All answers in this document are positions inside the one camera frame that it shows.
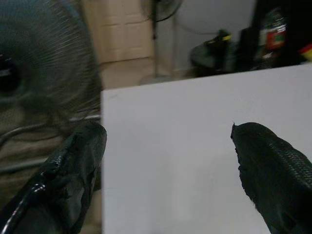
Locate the red and yellow package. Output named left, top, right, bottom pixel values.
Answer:
left=298, top=42, right=312, bottom=64

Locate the black bag with yellow tag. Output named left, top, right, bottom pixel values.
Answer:
left=190, top=29, right=242, bottom=73

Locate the beige panelled door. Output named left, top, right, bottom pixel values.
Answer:
left=81, top=0, right=156, bottom=66

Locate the large grey floor fan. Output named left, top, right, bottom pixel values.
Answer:
left=0, top=0, right=102, bottom=137

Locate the bottle with red green label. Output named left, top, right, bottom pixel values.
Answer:
left=258, top=7, right=287, bottom=58

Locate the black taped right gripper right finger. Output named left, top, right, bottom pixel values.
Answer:
left=230, top=121, right=312, bottom=234

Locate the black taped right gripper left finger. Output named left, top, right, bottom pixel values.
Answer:
left=0, top=121, right=107, bottom=234

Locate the black pedestal fan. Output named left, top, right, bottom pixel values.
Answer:
left=139, top=0, right=183, bottom=85

